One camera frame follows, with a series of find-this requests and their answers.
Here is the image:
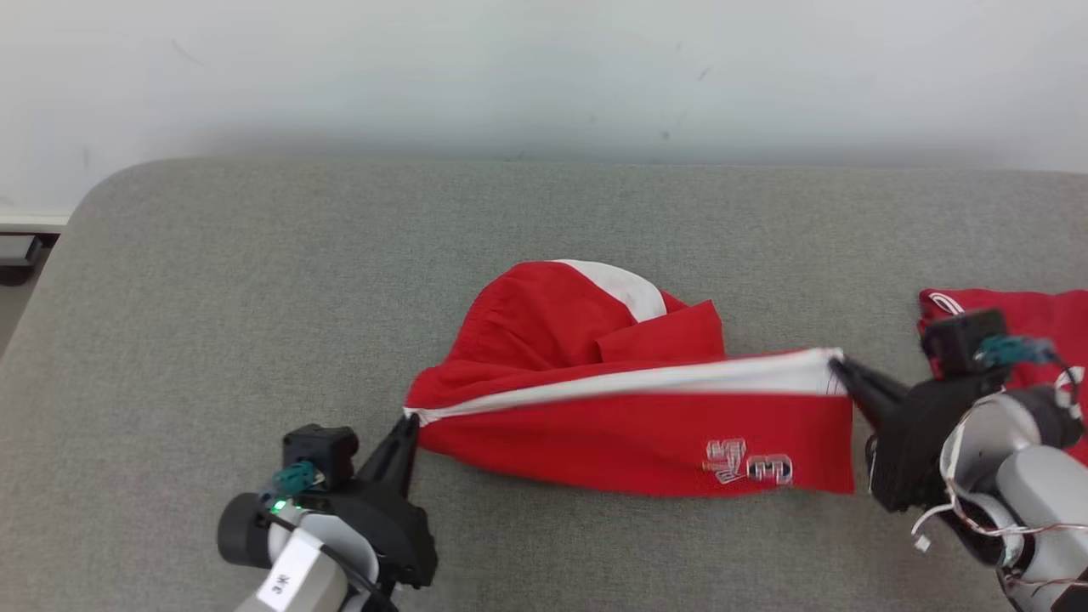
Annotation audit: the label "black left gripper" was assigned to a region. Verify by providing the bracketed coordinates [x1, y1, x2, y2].
[319, 414, 439, 589]

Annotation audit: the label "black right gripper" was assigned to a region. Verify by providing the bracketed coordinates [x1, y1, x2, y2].
[829, 357, 1004, 513]

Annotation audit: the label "red basketball jersey white sleeves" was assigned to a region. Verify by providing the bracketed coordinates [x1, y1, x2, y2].
[916, 287, 1088, 468]

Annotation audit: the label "red basketball shorts white stripe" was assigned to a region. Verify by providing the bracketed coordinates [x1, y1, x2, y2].
[404, 259, 855, 496]

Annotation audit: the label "grey fabric sofa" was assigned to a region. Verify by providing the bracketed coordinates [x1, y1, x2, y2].
[0, 157, 1088, 612]

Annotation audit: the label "teal left camera connector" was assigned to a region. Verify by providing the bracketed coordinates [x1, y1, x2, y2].
[259, 459, 326, 504]

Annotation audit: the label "teal camera connector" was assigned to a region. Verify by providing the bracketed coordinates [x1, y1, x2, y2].
[259, 459, 326, 504]
[977, 336, 1059, 368]

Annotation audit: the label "teal right camera connector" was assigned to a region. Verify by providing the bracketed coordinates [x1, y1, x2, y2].
[977, 336, 1059, 368]

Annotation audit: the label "white wall baseboard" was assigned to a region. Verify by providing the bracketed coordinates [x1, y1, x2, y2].
[0, 211, 71, 235]

